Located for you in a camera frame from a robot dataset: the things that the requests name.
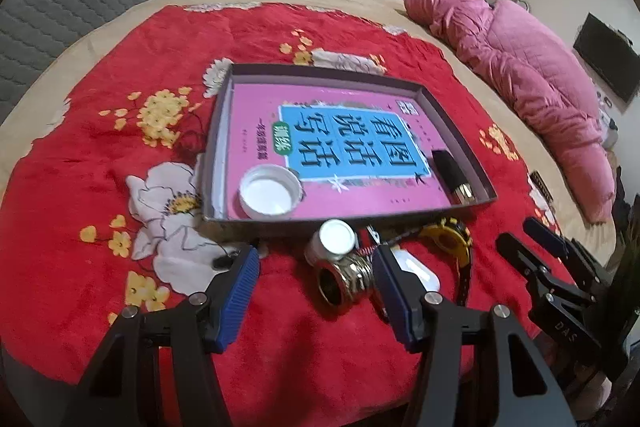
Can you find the pink book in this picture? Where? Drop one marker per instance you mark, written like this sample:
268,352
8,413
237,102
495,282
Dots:
350,192

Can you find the red floral blanket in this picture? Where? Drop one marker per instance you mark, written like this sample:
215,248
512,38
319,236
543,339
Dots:
75,147

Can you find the grey cardboard box tray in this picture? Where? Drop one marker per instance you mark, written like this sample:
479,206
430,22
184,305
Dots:
220,187

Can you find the black lipstick tube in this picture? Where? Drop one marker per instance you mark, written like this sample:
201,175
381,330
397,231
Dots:
447,172

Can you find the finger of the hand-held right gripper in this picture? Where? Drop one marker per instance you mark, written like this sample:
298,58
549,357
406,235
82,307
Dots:
520,257
545,233

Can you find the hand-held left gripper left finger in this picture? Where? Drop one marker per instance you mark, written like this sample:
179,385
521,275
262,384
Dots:
239,294

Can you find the dark blanket label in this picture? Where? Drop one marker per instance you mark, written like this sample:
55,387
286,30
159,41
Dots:
541,187

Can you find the white plastic jar lid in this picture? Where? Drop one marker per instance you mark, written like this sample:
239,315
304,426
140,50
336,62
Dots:
267,194

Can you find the black wall television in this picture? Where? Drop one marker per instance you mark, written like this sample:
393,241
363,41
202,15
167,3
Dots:
607,57

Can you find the pink quilted duvet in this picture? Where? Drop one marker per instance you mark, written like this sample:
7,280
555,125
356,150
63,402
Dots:
520,72

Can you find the gold metal threaded socket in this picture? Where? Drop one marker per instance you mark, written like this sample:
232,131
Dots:
345,277

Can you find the white earbuds case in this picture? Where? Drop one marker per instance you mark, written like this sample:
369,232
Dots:
417,272

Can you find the white pill bottle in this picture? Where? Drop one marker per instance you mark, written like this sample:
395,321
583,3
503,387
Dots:
332,239

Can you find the yellow black wristwatch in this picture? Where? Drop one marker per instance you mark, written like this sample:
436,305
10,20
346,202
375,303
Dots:
450,234

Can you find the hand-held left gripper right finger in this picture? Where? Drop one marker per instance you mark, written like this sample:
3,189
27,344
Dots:
396,299

